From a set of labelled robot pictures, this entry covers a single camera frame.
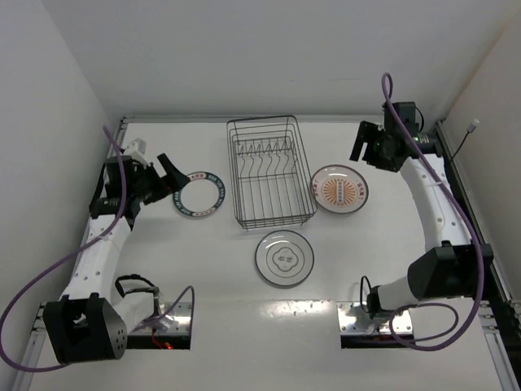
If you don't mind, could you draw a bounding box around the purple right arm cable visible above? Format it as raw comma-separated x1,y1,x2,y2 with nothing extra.
380,72,485,351

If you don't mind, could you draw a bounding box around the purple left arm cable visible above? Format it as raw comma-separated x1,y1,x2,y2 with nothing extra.
0,125,195,372

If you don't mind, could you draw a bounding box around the metal base plate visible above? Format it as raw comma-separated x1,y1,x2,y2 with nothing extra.
130,301,193,337
336,301,414,336

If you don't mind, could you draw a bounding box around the metal wire dish rack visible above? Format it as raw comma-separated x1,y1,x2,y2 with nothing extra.
226,115,317,231

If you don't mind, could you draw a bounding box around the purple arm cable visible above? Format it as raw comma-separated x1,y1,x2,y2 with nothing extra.
0,125,195,372
380,72,485,351

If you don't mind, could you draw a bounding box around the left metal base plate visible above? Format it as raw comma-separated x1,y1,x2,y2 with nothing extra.
130,301,193,337

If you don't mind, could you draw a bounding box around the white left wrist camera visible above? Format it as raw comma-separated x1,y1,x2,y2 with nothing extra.
123,138,147,155

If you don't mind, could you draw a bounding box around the black wall cable with plug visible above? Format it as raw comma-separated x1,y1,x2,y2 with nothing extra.
449,119,480,162

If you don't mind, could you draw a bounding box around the grey rimmed white plate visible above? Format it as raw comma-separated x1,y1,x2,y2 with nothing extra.
254,230,315,289

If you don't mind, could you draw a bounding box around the orange sunburst pattern plate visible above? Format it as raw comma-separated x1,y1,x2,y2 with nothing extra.
310,165,369,214

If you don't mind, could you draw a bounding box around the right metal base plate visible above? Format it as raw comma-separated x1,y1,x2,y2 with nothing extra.
336,301,414,336

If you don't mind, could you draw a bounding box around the green rimmed white plate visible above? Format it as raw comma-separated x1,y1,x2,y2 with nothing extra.
173,171,226,218

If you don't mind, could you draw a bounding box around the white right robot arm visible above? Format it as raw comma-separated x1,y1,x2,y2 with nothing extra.
350,102,493,317

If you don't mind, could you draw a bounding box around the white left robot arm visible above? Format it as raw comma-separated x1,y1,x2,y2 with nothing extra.
43,152,190,364

